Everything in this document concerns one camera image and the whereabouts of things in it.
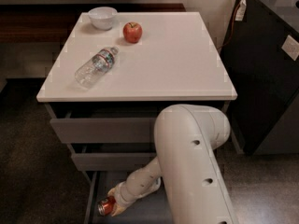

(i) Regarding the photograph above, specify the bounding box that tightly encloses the dark wooden bench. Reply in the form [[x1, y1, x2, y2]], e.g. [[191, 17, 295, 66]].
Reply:
[[0, 3, 187, 45]]

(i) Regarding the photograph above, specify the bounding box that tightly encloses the white wall outlet plate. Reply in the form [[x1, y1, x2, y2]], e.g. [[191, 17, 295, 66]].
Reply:
[[281, 35, 299, 61]]

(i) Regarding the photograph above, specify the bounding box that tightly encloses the white paper tag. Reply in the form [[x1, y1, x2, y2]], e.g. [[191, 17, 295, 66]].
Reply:
[[235, 0, 247, 21]]

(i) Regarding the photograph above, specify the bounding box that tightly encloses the orange extension cable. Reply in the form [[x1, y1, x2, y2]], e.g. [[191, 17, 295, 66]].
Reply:
[[216, 0, 299, 51]]

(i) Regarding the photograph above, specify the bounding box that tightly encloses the grey drawer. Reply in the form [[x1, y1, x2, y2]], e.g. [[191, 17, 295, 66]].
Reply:
[[71, 143, 156, 171], [44, 101, 231, 145], [84, 171, 173, 224]]

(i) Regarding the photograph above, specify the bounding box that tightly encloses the red apple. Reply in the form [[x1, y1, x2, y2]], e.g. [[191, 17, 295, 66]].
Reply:
[[122, 21, 143, 43]]

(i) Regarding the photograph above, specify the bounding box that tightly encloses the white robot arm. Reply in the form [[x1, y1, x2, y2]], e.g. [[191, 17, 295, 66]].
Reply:
[[108, 105, 239, 224]]

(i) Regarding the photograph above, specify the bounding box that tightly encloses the grey bottom drawer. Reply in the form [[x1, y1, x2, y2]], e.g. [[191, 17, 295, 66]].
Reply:
[[84, 171, 173, 224]]

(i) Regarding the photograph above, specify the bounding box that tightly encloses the grey middle drawer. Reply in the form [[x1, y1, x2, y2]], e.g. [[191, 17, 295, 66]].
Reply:
[[71, 143, 156, 171]]

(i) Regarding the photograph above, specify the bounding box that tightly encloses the red coke can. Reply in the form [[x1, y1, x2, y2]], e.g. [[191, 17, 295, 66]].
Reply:
[[98, 196, 116, 217]]

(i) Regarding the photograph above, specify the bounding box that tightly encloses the clear plastic water bottle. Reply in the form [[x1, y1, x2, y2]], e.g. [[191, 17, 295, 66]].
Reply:
[[75, 47, 119, 88]]

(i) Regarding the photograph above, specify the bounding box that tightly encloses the white cabinet counter top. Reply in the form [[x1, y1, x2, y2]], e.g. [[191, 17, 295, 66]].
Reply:
[[37, 12, 237, 103]]

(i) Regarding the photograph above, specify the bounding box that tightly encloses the white bowl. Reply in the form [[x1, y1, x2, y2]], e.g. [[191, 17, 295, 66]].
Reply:
[[88, 7, 118, 31]]

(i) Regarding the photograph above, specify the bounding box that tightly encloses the black cabinet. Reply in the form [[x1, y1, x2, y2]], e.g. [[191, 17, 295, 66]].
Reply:
[[221, 0, 299, 155]]

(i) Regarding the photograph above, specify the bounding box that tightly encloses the grey top drawer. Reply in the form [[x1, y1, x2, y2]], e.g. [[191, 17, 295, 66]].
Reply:
[[44, 101, 231, 145]]

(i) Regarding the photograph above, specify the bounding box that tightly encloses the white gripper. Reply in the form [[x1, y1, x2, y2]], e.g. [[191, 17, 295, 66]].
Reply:
[[107, 182, 137, 217]]

